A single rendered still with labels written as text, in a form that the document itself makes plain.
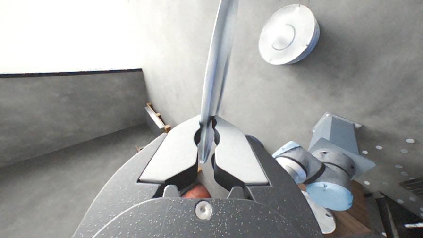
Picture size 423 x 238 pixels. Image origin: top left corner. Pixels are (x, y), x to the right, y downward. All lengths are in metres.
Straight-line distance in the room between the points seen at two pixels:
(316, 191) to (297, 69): 0.83
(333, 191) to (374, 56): 0.79
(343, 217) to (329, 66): 0.92
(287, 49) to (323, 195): 0.74
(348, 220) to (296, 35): 1.09
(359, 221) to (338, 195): 0.55
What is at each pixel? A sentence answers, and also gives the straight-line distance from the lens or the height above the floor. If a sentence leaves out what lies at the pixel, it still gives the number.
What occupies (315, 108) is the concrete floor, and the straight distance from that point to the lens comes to 1.18.
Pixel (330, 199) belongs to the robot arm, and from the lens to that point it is 0.64.
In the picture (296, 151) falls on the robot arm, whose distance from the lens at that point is 0.59.
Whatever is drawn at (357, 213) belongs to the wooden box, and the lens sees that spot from 1.19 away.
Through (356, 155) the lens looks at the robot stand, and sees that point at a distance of 0.79.
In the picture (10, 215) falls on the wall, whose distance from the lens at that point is 4.69.
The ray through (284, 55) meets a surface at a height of 0.24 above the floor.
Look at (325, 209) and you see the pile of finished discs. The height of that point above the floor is 0.38.
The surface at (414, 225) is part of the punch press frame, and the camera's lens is 1.34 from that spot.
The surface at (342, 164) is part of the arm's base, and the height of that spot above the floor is 0.51.
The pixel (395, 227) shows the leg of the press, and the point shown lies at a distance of 1.29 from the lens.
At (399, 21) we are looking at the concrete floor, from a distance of 1.15.
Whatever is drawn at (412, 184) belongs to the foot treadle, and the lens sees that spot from 1.21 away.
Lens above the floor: 1.13
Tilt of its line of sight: 39 degrees down
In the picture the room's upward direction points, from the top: 114 degrees counter-clockwise
